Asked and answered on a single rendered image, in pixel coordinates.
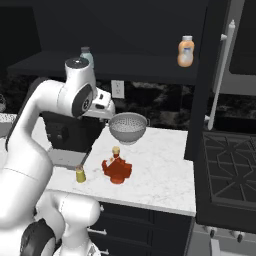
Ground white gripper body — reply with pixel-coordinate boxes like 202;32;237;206
82;101;117;121

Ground red condiment bottle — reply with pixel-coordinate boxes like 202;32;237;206
101;145;134;186

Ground grey-green shaker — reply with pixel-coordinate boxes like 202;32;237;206
79;46;95;69

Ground yellow shaker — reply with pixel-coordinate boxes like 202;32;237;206
74;164;87;184

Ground orange condiment bottle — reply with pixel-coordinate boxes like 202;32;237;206
176;34;196;69

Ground dark cabinet door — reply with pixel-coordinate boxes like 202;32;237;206
184;0;246;162

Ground grey metal colander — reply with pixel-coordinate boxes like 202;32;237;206
108;112;149;146

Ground black coffee machine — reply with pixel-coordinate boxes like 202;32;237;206
40;110;106;172

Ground dark drawer front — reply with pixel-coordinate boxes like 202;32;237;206
98;201;157;225
87;219;158;256

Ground black stove hob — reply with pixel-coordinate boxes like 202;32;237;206
194;129;256;235

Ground stove knob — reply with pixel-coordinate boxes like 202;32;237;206
232;230;246;244
204;225;217;239

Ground grey oven front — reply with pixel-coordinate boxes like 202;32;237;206
186;222;256;256

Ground white wall outlet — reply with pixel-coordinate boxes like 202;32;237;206
110;79;126;100

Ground dark open wall cabinet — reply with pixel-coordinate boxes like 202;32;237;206
5;0;209;86

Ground white cabinet door handle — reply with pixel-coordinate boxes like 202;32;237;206
204;19;237;131

